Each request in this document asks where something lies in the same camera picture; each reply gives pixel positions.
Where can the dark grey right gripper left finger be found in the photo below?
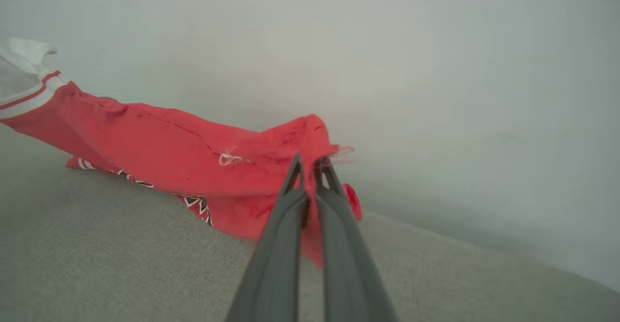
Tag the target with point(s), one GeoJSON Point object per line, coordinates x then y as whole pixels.
{"type": "Point", "coordinates": [276, 264]}

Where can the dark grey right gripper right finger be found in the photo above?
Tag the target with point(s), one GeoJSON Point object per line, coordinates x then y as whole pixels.
{"type": "Point", "coordinates": [348, 273]}

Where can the red and white jersey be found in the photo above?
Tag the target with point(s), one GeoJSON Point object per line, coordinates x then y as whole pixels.
{"type": "Point", "coordinates": [169, 152]}

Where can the grey fabric sofa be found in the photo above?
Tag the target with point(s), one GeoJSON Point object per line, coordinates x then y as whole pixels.
{"type": "Point", "coordinates": [97, 264]}

